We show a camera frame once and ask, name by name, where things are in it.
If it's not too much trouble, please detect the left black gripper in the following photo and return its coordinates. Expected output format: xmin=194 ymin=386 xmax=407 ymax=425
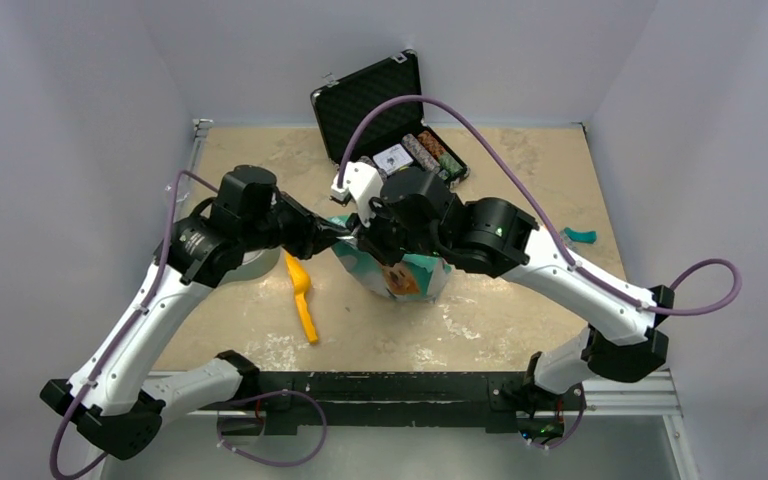
xmin=239 ymin=190 xmax=350 ymax=259

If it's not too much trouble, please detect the yellow plastic scoop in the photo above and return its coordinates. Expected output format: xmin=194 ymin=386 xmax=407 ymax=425
xmin=285 ymin=253 xmax=319 ymax=345

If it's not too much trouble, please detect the green dog food bag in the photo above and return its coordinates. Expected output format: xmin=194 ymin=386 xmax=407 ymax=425
xmin=331 ymin=241 xmax=453 ymax=302

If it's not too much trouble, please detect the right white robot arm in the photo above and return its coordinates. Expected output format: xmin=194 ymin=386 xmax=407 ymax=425
xmin=340 ymin=163 xmax=673 ymax=407

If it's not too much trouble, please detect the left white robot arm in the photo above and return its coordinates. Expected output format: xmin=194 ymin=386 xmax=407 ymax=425
xmin=40 ymin=165 xmax=349 ymax=460

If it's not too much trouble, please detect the green double pet bowl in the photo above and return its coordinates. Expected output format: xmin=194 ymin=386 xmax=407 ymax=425
xmin=224 ymin=249 xmax=281 ymax=282

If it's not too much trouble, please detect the black poker chip case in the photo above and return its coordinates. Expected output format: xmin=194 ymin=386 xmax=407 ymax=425
xmin=310 ymin=49 xmax=470 ymax=188

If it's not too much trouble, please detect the toy brick block stack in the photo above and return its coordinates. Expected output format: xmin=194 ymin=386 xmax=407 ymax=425
xmin=561 ymin=227 xmax=598 ymax=244

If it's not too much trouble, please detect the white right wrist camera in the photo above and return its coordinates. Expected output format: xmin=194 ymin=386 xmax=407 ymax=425
xmin=330 ymin=162 xmax=383 ymax=226

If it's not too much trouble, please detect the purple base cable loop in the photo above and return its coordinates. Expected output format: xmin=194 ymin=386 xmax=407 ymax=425
xmin=216 ymin=389 xmax=329 ymax=469

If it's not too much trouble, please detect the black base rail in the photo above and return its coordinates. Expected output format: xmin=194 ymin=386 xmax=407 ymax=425
xmin=195 ymin=370 xmax=589 ymax=439

